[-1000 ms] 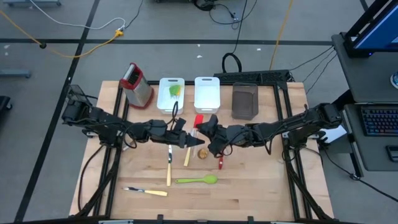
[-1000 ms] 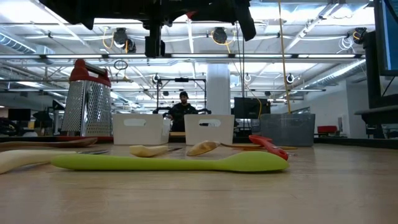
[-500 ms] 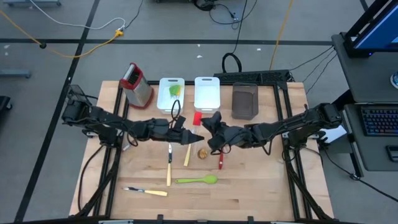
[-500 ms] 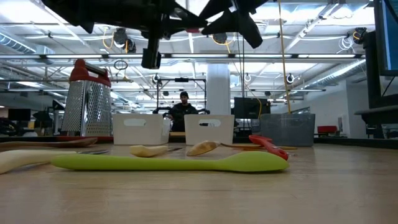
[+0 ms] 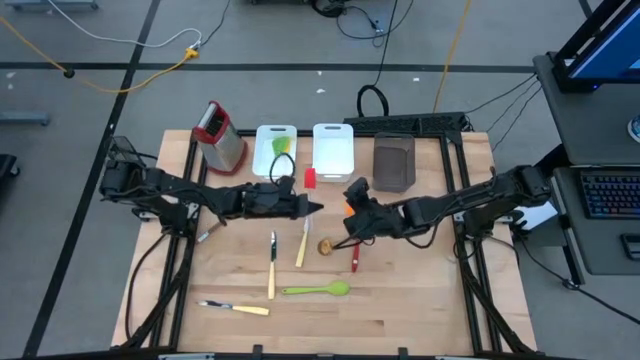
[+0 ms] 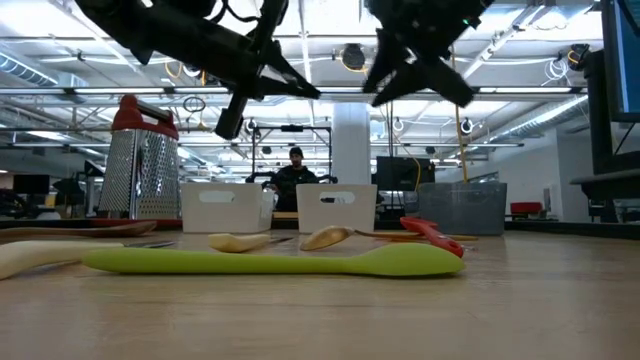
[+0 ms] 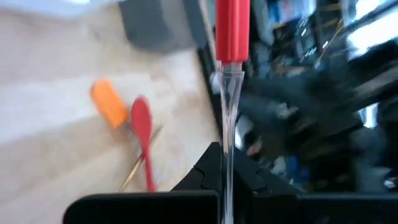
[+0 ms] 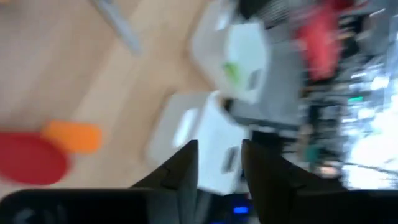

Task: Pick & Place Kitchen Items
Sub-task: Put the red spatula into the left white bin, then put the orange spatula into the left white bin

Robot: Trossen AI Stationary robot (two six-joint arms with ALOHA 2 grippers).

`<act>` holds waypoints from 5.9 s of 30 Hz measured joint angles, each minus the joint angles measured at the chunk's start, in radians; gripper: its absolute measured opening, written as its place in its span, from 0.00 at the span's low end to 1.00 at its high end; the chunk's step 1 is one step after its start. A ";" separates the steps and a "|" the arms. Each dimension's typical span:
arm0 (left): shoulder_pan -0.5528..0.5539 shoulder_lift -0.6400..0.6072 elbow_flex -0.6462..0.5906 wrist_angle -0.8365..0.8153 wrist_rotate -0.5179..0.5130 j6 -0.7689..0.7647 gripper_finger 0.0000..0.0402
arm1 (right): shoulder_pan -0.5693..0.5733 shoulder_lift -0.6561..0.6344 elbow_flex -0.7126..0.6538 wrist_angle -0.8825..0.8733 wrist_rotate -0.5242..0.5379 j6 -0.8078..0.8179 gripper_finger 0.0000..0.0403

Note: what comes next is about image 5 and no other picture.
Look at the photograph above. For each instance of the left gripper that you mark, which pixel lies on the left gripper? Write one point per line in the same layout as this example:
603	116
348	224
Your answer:
270	202

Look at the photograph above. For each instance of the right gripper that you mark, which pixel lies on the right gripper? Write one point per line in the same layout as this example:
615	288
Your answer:
380	217

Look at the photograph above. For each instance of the red silicone spoon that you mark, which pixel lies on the red silicone spoon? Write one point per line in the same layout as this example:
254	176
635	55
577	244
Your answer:
355	260

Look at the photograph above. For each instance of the light wooden spoon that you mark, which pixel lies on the light wooden spoon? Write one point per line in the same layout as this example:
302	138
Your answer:
325	247

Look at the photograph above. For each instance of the green silicone spoon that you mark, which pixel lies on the green silicone spoon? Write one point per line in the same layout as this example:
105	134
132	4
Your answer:
337	288

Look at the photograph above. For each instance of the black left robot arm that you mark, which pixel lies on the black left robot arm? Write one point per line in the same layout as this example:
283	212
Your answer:
165	187

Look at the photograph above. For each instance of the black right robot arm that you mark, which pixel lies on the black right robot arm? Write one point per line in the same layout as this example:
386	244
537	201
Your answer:
450	207

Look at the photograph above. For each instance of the white plastic bin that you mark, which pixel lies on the white plastic bin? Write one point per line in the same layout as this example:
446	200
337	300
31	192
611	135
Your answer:
333	152
265	165

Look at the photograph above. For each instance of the grey translucent plastic bin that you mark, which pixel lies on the grey translucent plastic bin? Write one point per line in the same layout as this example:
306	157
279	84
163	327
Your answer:
394	165

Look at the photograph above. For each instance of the white box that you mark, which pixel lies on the white box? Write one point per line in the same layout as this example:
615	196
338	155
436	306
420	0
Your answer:
542	215

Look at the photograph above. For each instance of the black mesh control box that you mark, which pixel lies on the black mesh control box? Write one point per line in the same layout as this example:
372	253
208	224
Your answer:
122	147

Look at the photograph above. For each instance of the grey desk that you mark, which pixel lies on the grey desk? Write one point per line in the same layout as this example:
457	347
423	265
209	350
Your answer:
590	125

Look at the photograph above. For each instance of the black keyboard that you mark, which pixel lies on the black keyboard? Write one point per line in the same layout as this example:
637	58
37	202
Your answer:
610	195

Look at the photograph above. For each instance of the black desk device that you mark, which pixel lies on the black desk device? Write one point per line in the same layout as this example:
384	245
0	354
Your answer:
631	246

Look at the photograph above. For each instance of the grey table foot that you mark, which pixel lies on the grey table foot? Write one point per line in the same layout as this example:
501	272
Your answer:
25	118
50	5

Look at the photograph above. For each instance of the round blue white object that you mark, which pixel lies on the round blue white object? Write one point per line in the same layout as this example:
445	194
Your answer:
636	129

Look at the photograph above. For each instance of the black caster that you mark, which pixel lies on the black caster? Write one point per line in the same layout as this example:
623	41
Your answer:
7	165

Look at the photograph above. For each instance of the computer monitor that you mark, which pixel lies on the computer monitor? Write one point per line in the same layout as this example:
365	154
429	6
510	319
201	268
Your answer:
610	55

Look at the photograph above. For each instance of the black aluminium table frame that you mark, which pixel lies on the black aluminium table frame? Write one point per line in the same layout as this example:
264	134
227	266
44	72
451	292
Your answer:
305	133

